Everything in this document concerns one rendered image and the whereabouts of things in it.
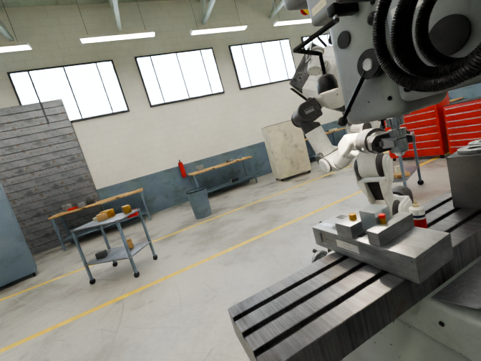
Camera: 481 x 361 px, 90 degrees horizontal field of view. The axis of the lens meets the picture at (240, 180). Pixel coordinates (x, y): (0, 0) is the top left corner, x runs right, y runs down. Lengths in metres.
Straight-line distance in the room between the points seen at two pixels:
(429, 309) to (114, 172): 7.77
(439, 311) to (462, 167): 0.50
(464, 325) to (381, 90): 0.58
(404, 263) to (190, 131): 7.81
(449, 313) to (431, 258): 0.13
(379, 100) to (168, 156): 7.55
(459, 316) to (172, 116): 7.96
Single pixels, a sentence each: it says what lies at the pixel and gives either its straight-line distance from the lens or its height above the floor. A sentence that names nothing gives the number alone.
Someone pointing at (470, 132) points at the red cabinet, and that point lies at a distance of 5.90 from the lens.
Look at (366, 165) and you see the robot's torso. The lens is 1.59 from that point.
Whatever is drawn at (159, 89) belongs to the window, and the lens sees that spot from 8.31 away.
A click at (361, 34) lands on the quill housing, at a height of 1.54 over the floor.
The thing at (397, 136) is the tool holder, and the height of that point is 1.25.
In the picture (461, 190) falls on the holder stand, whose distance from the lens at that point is 1.13.
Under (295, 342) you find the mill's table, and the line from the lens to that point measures 0.61.
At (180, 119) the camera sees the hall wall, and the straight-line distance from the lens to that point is 8.24.
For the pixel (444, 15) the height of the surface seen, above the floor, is 1.48.
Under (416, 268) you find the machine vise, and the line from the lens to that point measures 0.72.
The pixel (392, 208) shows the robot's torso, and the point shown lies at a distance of 1.77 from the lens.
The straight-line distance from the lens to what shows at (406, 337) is 0.99.
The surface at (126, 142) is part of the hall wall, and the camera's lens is 8.06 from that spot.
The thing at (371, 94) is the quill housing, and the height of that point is 1.38.
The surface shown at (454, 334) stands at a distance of 0.85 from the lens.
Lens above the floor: 1.35
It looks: 8 degrees down
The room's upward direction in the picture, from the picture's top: 16 degrees counter-clockwise
